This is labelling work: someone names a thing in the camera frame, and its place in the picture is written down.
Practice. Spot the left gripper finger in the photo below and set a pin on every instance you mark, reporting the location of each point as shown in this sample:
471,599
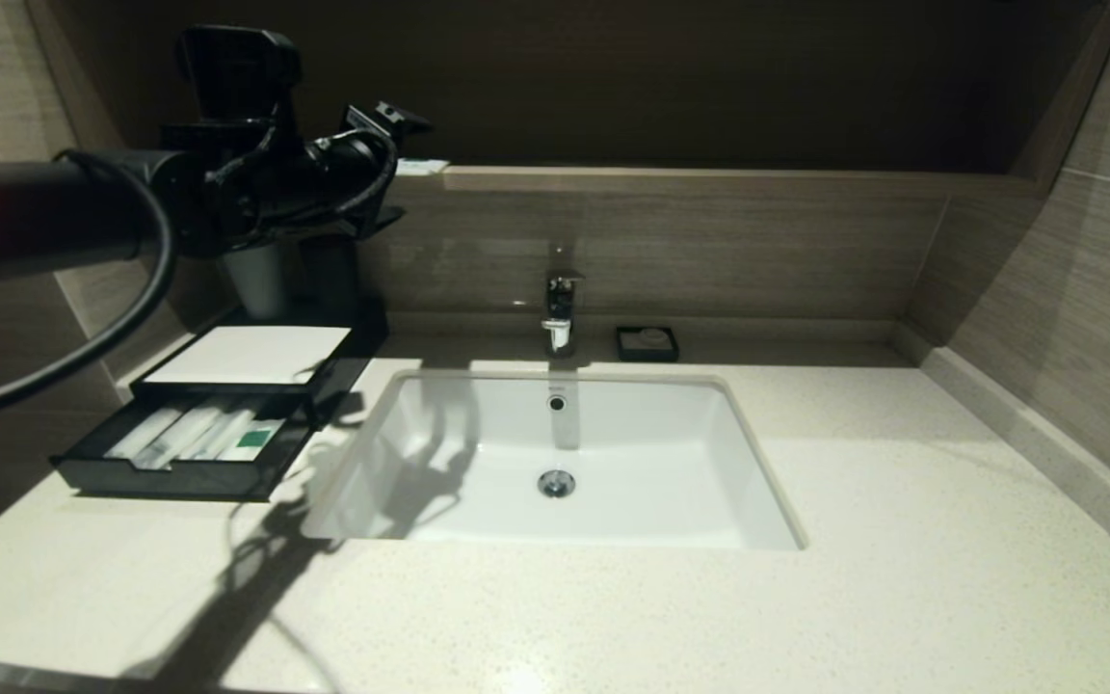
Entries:
401,120
383,220

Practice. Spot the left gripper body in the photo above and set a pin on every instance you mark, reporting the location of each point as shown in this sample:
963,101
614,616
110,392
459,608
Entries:
285,183

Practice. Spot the white toothbrush packet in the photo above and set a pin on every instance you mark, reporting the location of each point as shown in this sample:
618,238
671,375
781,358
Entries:
191,432

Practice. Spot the black amenity tray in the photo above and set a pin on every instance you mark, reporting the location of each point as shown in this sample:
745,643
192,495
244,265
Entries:
179,482

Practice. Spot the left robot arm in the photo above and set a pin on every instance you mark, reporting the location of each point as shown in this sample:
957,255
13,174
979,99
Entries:
54,212

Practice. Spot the black amenity box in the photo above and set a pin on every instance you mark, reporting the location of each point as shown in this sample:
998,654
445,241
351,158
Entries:
348,361

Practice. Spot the white rectangular plate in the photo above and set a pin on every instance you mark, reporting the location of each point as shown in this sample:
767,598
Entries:
251,354

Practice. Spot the black plastic cup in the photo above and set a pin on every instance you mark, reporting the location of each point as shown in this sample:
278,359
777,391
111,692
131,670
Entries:
330,280

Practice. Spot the grey plastic cup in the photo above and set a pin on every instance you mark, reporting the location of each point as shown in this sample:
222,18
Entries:
256,284

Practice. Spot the chrome faucet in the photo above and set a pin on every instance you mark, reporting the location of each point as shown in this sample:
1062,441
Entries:
560,304

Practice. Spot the wide white printed sachet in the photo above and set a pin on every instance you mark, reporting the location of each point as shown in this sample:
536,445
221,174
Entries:
261,443

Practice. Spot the round soap bar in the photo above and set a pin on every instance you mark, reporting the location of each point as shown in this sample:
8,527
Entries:
652,337

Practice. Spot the black soap dish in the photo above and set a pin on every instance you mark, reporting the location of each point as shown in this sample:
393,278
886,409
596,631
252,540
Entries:
670,350

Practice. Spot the chrome sink drain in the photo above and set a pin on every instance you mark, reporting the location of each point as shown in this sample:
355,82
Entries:
556,484

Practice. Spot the white sink basin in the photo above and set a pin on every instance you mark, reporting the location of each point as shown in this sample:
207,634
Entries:
651,463

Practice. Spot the wooden wall shelf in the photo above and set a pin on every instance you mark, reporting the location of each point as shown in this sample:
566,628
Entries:
709,181

